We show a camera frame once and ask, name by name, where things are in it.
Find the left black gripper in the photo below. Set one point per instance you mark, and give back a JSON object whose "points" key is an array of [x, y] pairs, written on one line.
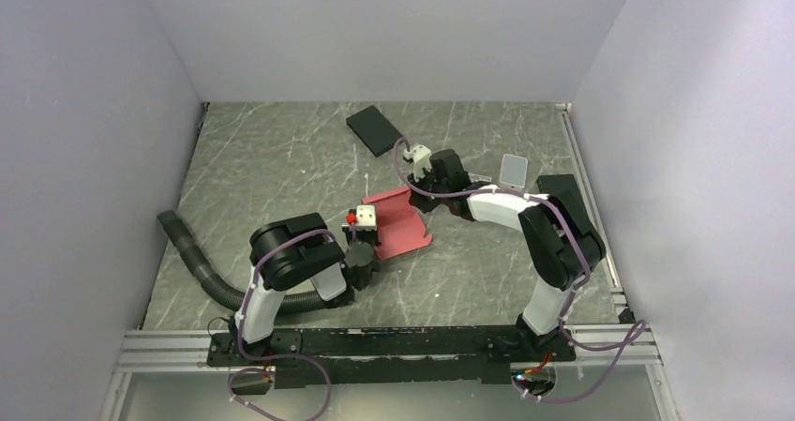
{"points": [[375, 235]]}

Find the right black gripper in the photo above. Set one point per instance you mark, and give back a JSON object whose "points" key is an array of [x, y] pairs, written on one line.
{"points": [[415, 200]]}

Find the red paper box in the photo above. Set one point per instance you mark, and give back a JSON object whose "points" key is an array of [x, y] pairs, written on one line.
{"points": [[400, 228]]}

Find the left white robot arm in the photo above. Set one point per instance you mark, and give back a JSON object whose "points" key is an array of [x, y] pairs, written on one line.
{"points": [[291, 251]]}

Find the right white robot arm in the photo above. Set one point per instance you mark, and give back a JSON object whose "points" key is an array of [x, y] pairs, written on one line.
{"points": [[564, 245]]}

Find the small red white box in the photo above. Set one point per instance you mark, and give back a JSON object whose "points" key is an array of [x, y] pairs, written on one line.
{"points": [[479, 178]]}

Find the black flat box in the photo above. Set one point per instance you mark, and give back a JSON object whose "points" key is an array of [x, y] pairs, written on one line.
{"points": [[374, 130]]}

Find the clear plastic case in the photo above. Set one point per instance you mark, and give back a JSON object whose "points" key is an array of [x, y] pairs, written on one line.
{"points": [[513, 171]]}

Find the black ridged tray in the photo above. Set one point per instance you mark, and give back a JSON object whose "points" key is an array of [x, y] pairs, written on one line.
{"points": [[564, 190]]}

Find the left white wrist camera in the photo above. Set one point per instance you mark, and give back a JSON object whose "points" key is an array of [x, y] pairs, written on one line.
{"points": [[362, 218]]}

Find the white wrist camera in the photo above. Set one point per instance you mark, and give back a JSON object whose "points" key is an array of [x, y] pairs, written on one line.
{"points": [[362, 218], [419, 157]]}

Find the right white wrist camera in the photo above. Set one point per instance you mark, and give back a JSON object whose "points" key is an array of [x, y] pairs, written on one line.
{"points": [[419, 157]]}

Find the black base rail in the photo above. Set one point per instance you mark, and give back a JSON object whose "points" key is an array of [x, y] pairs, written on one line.
{"points": [[300, 357]]}

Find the aluminium frame rail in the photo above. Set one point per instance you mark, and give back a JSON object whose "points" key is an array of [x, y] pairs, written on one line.
{"points": [[186, 351]]}

